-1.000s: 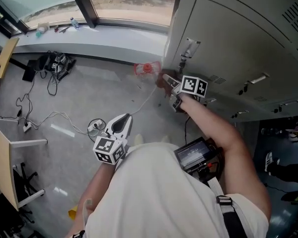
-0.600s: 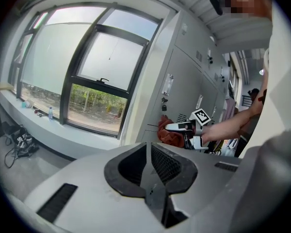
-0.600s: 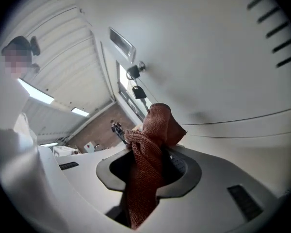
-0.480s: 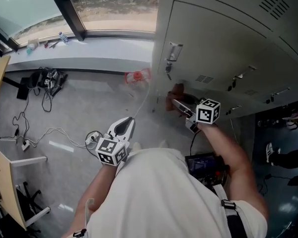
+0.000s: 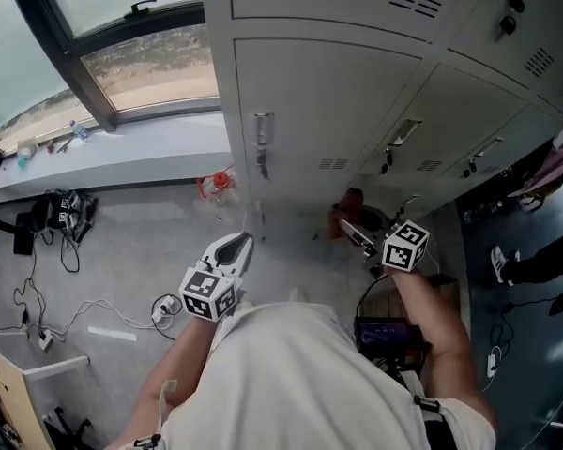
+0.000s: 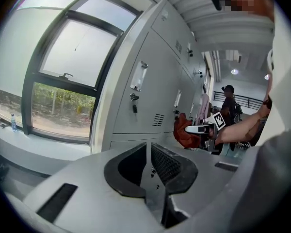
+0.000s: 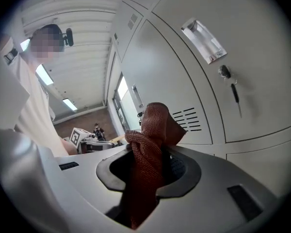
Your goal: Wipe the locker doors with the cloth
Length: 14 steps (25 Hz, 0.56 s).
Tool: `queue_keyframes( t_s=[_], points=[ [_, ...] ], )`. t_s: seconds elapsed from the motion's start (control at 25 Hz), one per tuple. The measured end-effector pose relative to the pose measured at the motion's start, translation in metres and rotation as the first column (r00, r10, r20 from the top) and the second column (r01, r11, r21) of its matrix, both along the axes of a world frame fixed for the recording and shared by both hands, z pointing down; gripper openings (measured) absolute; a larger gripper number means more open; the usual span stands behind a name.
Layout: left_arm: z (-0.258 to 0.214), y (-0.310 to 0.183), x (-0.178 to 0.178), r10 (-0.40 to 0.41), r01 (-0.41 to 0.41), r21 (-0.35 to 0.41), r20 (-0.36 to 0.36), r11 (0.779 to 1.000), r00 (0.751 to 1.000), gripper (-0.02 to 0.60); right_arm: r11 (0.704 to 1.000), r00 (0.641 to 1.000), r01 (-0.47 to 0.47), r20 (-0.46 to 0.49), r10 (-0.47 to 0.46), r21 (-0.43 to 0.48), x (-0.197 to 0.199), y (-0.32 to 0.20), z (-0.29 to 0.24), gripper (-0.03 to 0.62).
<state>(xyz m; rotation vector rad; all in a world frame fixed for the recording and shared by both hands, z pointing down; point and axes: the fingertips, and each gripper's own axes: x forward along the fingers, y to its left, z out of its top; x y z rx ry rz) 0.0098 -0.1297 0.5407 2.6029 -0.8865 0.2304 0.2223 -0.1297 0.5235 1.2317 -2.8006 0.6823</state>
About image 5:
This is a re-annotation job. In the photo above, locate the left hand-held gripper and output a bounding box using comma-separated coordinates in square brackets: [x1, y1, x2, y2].
[177, 231, 256, 323]

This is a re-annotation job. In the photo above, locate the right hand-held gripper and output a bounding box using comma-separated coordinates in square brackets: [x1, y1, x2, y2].
[338, 204, 431, 272]

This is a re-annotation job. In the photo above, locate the grey metal locker door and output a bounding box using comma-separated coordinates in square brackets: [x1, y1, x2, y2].
[249, 175, 358, 243]
[233, 37, 423, 180]

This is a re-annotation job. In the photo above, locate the person's left forearm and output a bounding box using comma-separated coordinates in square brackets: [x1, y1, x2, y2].
[103, 316, 226, 450]

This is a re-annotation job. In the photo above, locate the person's right forearm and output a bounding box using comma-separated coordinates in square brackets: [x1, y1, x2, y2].
[387, 267, 496, 421]

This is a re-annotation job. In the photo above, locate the grey metal locker cabinet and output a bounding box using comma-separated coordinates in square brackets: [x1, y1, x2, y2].
[199, 0, 563, 246]

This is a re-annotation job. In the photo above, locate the clear jug with red cap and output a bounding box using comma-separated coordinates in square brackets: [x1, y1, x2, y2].
[195, 165, 239, 205]

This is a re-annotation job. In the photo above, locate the black device with screen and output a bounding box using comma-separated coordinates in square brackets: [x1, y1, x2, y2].
[354, 315, 433, 369]

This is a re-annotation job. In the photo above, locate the person's white shirt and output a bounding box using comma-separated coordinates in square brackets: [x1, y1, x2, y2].
[161, 301, 496, 450]

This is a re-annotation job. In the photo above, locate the white window sill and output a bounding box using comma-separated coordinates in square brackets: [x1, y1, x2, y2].
[0, 110, 234, 205]

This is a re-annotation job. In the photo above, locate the white tape strip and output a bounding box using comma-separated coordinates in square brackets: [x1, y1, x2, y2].
[87, 325, 138, 342]

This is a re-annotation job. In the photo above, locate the black equipment pile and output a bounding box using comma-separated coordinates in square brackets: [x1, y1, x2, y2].
[27, 188, 99, 246]

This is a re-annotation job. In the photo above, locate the pink garment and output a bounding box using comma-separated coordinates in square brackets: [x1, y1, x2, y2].
[506, 119, 563, 210]

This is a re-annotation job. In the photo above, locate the black framed window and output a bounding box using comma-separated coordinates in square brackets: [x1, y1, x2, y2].
[0, 0, 221, 158]

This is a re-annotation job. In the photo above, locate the black chair base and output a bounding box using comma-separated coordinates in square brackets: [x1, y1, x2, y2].
[41, 405, 95, 450]

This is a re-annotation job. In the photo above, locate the light wooden desk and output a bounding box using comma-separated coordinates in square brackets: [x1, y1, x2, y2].
[0, 337, 51, 450]

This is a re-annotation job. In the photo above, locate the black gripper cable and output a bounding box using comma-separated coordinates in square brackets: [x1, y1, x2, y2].
[355, 273, 390, 319]

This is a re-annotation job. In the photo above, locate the white cable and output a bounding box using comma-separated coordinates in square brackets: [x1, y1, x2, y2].
[51, 299, 156, 341]

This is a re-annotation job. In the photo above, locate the black shoulder strap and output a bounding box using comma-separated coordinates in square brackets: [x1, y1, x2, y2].
[412, 394, 459, 450]

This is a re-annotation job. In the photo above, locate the white table frame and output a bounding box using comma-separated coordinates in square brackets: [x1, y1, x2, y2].
[21, 354, 91, 377]

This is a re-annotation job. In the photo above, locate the black window handle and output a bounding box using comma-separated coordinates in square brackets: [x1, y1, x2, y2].
[124, 0, 159, 18]

